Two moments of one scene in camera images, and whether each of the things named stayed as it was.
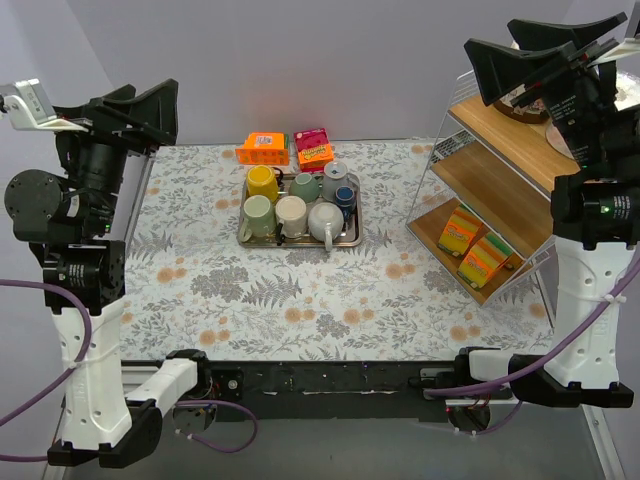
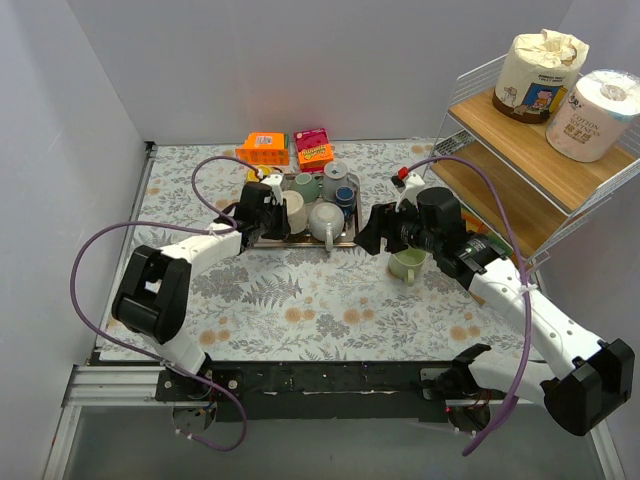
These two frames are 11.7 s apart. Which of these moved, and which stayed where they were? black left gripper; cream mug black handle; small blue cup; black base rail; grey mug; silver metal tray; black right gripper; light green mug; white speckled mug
Moved: black left gripper; black right gripper; light green mug
Stayed: silver metal tray; white speckled mug; black base rail; grey mug; cream mug black handle; small blue cup
